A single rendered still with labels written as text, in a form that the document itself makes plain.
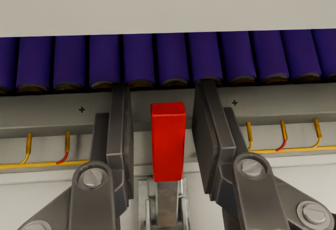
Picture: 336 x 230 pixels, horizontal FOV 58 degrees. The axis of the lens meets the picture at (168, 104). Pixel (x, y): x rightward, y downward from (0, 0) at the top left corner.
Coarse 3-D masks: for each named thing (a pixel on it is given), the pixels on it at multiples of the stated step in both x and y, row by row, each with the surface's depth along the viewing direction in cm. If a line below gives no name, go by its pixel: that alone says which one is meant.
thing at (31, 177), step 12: (276, 156) 18; (288, 156) 18; (300, 156) 18; (312, 156) 18; (324, 156) 18; (72, 168) 17; (144, 168) 17; (192, 168) 17; (0, 180) 16; (12, 180) 16; (24, 180) 16; (36, 180) 16; (48, 180) 16; (60, 180) 17
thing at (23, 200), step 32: (256, 128) 19; (288, 128) 19; (320, 128) 19; (0, 160) 17; (32, 160) 17; (64, 160) 17; (192, 160) 18; (0, 192) 17; (32, 192) 17; (192, 192) 17; (320, 192) 18; (0, 224) 16; (128, 224) 16; (192, 224) 17
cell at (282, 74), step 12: (252, 36) 19; (264, 36) 19; (276, 36) 19; (252, 48) 19; (264, 48) 18; (276, 48) 18; (264, 60) 18; (276, 60) 18; (264, 72) 18; (276, 72) 18; (288, 72) 18
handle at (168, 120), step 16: (160, 112) 10; (176, 112) 10; (160, 128) 11; (176, 128) 11; (160, 144) 11; (176, 144) 11; (160, 160) 12; (176, 160) 12; (160, 176) 12; (176, 176) 12; (160, 192) 13; (176, 192) 13; (160, 208) 14; (176, 208) 14; (160, 224) 14; (176, 224) 15
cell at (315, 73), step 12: (288, 36) 19; (300, 36) 19; (288, 48) 19; (300, 48) 18; (312, 48) 19; (288, 60) 19; (300, 60) 18; (312, 60) 18; (300, 72) 18; (312, 72) 18
